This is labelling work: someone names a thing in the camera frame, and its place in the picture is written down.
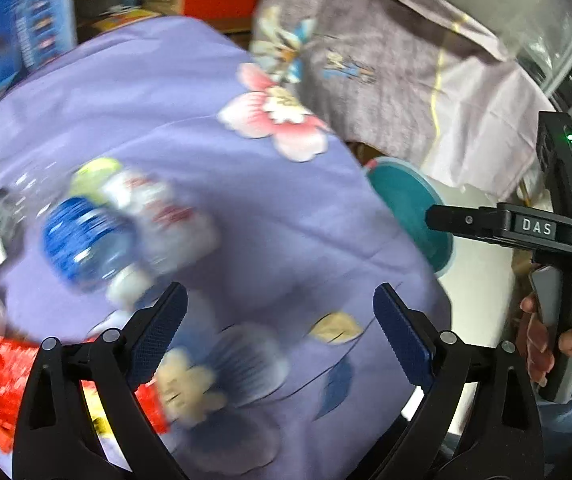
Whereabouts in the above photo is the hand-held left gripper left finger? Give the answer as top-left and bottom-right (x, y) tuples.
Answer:
(12, 281), (189, 480)

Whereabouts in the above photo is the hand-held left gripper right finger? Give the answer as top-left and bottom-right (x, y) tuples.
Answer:
(372, 282), (547, 480)

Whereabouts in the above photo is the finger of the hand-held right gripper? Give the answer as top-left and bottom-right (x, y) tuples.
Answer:
(425, 204), (509, 248)

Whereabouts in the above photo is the clear bottle with blue label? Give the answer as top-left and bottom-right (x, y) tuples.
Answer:
(42, 195), (159, 308)

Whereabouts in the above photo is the white cup with green rim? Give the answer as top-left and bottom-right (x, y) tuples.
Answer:
(70, 156), (219, 273)

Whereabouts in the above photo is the person's right forearm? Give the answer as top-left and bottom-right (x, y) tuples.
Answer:
(536, 372), (572, 433)

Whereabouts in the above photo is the purple floral blanket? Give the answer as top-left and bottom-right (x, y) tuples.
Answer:
(0, 15), (454, 466)

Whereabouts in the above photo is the grey floral cloth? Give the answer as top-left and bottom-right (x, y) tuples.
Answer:
(250, 0), (562, 206)

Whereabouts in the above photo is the blue toy box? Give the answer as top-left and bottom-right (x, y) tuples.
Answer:
(0, 0), (77, 117)

